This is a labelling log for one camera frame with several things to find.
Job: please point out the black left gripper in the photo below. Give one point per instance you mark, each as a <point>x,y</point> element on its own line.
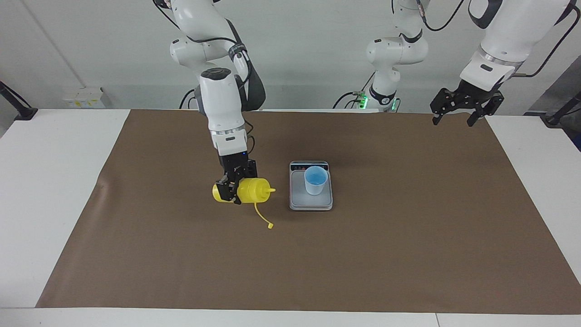
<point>467,97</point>

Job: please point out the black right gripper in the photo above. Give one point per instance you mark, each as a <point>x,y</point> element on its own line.
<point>235,164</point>

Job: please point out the yellow squeeze bottle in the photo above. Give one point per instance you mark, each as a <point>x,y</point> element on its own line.
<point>254,190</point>

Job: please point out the light blue plastic cup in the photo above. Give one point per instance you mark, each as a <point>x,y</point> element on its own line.
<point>315,184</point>

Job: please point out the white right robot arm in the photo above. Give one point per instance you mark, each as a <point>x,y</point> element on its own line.
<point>220,104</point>

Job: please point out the silver digital kitchen scale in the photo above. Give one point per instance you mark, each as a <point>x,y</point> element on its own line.
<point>299,200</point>

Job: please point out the brown paper mat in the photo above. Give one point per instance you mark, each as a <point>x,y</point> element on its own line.
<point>290,263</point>

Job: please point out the black clamp stand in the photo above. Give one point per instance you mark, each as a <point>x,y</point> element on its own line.
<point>556,119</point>
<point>25,112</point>

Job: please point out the dark grey panel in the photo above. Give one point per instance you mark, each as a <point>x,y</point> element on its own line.
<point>567,84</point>

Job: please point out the white wall socket box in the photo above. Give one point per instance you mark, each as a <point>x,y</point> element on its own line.
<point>84,97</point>

